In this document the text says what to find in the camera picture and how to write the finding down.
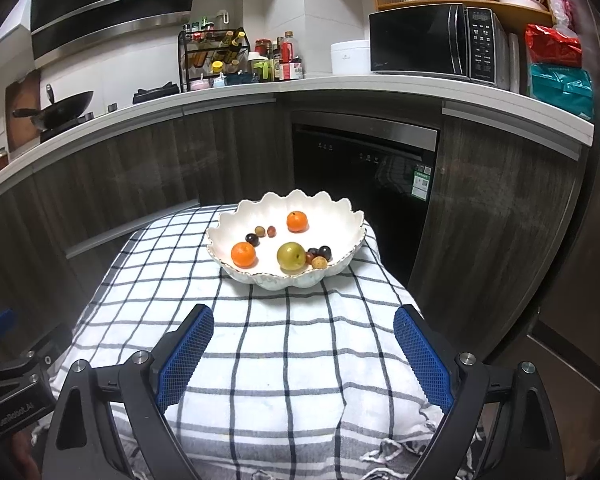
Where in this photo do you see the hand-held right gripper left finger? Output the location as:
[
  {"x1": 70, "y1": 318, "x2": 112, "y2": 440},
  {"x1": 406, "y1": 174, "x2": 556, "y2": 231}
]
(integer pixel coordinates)
[{"x1": 41, "y1": 303, "x2": 216, "y2": 480}]

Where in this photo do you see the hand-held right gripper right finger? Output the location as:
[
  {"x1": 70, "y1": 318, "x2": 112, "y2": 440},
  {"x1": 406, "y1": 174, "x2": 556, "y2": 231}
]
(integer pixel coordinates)
[{"x1": 393, "y1": 304, "x2": 567, "y2": 480}]

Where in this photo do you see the green round fruit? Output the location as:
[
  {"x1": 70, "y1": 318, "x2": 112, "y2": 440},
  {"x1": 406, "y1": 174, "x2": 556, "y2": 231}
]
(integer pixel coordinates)
[{"x1": 277, "y1": 241, "x2": 305, "y2": 275}]

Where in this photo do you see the white scalloped bowl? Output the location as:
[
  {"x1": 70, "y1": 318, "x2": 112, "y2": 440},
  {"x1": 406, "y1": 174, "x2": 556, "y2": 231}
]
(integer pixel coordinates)
[{"x1": 206, "y1": 189, "x2": 368, "y2": 292}]

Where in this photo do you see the checked white cloth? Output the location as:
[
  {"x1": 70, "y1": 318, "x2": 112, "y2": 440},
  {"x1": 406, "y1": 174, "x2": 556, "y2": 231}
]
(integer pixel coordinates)
[{"x1": 30, "y1": 202, "x2": 486, "y2": 480}]

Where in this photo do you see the black dishwasher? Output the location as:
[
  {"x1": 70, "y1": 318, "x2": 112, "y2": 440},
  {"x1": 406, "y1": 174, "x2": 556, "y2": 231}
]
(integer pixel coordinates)
[{"x1": 291, "y1": 121, "x2": 440, "y2": 286}]

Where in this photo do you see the dark wood kitchen cabinet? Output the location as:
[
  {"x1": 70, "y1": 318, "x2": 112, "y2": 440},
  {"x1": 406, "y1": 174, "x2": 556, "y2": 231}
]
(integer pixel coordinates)
[{"x1": 0, "y1": 91, "x2": 596, "y2": 391}]

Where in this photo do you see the wooden cutting board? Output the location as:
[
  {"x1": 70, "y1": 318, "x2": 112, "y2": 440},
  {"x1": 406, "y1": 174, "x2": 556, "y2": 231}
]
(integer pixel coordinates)
[{"x1": 5, "y1": 70, "x2": 43, "y2": 153}]

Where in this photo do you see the black wok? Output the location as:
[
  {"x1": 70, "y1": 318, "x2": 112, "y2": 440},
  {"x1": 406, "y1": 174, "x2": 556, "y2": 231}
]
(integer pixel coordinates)
[{"x1": 12, "y1": 85, "x2": 95, "y2": 131}]

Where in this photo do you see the black stove grate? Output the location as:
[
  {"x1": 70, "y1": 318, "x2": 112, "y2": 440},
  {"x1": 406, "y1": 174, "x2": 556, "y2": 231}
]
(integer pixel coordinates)
[{"x1": 132, "y1": 81, "x2": 181, "y2": 106}]

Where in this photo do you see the green and white container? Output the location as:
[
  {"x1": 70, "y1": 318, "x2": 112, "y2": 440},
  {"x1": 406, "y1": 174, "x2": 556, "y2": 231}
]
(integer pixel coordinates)
[{"x1": 249, "y1": 52, "x2": 272, "y2": 83}]

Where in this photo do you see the teal plastic bag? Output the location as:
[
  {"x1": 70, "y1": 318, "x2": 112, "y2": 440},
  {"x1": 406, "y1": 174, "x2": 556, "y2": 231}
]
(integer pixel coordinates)
[{"x1": 529, "y1": 62, "x2": 595, "y2": 121}]

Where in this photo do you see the white rice cooker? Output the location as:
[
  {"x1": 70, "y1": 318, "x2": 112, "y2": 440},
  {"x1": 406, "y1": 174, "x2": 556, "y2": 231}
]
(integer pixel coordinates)
[{"x1": 330, "y1": 40, "x2": 371, "y2": 75}]

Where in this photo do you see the white flat board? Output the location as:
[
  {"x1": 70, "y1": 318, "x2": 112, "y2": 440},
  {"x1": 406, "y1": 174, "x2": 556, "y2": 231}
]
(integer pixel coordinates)
[{"x1": 507, "y1": 32, "x2": 522, "y2": 93}]

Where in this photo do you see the black microwave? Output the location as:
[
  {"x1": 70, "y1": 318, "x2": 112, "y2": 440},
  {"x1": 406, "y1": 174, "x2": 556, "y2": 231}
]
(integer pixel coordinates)
[{"x1": 369, "y1": 3, "x2": 511, "y2": 91}]

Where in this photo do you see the red label bottle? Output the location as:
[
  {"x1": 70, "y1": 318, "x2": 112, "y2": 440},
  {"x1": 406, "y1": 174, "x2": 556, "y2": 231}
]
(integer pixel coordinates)
[{"x1": 280, "y1": 31, "x2": 304, "y2": 80}]

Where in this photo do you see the red plastic bag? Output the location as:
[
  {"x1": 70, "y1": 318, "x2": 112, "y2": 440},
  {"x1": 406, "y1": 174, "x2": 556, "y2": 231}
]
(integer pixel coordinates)
[{"x1": 524, "y1": 23, "x2": 583, "y2": 68}]

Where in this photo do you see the black range hood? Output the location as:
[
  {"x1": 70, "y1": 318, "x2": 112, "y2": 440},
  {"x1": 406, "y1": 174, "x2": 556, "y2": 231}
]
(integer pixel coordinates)
[{"x1": 30, "y1": 0, "x2": 206, "y2": 68}]

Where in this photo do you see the clear plastic bag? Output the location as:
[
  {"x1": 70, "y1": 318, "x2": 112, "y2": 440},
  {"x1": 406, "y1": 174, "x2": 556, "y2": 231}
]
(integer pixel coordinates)
[{"x1": 537, "y1": 0, "x2": 581, "y2": 36}]

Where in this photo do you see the black wire spice rack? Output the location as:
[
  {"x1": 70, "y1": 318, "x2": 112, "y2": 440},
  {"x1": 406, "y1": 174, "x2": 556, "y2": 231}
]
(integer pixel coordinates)
[{"x1": 178, "y1": 27, "x2": 251, "y2": 92}]

